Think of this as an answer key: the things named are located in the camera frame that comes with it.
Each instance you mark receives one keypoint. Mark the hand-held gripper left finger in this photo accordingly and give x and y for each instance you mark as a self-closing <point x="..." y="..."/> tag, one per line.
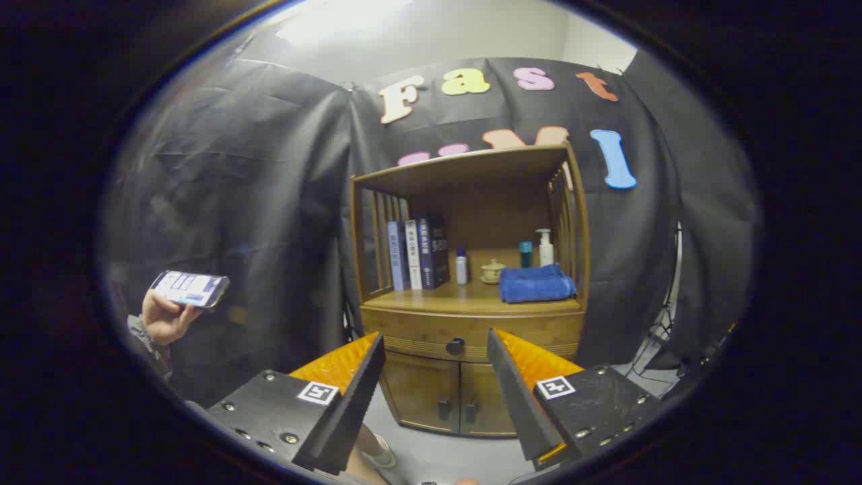
<point x="350" y="411"/>

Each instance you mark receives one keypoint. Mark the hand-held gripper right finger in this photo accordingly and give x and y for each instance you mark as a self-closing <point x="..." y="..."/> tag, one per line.
<point x="518" y="404"/>

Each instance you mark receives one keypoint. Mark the wooden drawer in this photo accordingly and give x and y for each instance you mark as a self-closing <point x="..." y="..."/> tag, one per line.
<point x="404" y="333"/>

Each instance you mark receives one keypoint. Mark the smartphone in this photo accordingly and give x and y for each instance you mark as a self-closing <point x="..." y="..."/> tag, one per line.
<point x="188" y="288"/>

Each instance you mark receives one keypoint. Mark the wooden countertop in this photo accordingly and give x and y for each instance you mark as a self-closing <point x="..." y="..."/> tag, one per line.
<point x="465" y="296"/>

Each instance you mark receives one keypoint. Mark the wooden cabinet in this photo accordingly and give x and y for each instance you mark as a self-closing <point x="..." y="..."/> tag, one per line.
<point x="471" y="209"/>

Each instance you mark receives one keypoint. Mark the person's white shoe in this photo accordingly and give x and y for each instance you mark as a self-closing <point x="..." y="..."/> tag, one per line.
<point x="384" y="457"/>

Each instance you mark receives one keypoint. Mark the blue folded towel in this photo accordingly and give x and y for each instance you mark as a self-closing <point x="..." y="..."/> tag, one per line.
<point x="535" y="284"/>

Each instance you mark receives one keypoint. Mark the cream ceramic lidded teacup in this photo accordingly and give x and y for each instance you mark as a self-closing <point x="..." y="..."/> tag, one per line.
<point x="492" y="273"/>

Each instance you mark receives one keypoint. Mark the white bottle with blue cap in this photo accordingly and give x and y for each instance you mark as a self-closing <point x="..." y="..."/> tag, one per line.
<point x="461" y="269"/>

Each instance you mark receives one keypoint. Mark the teal bottle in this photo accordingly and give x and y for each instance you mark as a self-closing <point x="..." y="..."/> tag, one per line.
<point x="525" y="256"/>

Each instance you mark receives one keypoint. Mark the white pump bottle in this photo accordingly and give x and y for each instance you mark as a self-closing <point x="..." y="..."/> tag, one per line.
<point x="546" y="252"/>

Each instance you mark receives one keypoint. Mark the light blue book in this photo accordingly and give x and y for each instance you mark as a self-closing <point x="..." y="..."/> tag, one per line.
<point x="397" y="259"/>

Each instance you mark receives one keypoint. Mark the black tripod stand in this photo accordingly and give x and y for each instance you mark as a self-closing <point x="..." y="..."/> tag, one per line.
<point x="663" y="331"/>

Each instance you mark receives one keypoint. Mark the white book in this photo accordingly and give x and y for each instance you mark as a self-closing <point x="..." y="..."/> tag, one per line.
<point x="413" y="259"/>

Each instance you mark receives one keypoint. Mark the dark blue book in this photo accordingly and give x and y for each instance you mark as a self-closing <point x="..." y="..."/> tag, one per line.
<point x="432" y="252"/>

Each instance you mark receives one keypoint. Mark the black backdrop cloth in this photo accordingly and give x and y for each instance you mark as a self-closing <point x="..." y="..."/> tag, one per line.
<point x="256" y="188"/>

